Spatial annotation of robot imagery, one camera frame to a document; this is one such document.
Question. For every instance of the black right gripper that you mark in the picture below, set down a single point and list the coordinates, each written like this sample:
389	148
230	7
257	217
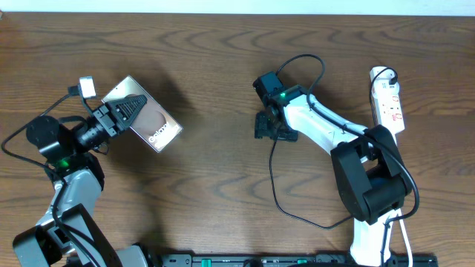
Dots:
260	129

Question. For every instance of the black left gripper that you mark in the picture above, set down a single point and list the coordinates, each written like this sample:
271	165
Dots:
112	127

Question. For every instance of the Galaxy smartphone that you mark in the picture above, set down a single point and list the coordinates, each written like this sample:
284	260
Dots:
153	123

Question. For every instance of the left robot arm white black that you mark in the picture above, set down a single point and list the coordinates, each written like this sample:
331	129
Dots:
67	228

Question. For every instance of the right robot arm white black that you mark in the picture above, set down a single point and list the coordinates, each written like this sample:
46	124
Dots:
370	175

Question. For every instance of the white power strip, red switches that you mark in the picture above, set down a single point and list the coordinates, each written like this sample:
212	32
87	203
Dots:
384	99

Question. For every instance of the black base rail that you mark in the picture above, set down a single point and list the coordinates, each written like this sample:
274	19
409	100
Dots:
187	260

